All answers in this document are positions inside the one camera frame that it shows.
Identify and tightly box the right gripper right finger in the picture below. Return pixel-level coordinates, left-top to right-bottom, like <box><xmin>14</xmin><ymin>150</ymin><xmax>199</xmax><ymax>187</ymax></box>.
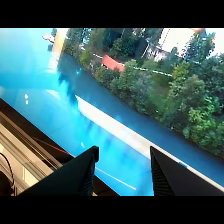
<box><xmin>149</xmin><ymin>145</ymin><xmax>224</xmax><ymax>197</ymax></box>

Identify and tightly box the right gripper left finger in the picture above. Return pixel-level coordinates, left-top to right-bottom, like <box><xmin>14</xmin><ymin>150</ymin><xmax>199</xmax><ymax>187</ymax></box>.
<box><xmin>18</xmin><ymin>145</ymin><xmax>100</xmax><ymax>197</ymax></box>

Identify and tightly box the silver frame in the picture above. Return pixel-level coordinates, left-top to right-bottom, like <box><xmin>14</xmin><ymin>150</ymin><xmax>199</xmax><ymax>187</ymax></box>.
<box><xmin>0</xmin><ymin>109</ymin><xmax>64</xmax><ymax>197</ymax></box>

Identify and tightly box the black cable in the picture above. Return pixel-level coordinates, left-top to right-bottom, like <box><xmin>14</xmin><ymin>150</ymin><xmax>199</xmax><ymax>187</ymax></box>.
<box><xmin>0</xmin><ymin>152</ymin><xmax>17</xmax><ymax>197</ymax></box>

